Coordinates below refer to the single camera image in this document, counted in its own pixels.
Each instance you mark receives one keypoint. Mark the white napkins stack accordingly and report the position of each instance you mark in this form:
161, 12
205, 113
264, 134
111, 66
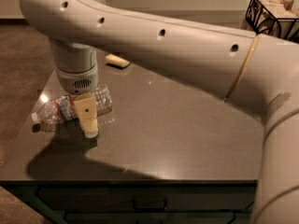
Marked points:
277, 18

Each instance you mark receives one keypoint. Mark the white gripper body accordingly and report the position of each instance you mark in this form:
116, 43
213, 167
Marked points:
78, 82

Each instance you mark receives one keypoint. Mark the black wire napkin holder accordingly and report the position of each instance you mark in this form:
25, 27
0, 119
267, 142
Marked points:
250, 21

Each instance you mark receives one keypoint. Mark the yellow sponge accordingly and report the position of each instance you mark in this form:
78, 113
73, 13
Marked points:
116, 61

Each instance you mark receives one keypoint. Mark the clear plastic water bottle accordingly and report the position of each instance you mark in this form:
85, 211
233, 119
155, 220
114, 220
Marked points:
61, 109

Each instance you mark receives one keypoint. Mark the dark cabinet drawer front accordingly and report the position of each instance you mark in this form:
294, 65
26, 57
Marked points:
97, 200

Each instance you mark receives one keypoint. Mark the black drawer handle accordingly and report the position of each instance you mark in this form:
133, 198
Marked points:
147, 206

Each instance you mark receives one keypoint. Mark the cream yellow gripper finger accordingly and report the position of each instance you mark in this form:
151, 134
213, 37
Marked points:
86, 111

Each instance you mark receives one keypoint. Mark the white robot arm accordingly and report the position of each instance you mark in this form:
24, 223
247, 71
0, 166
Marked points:
259, 74

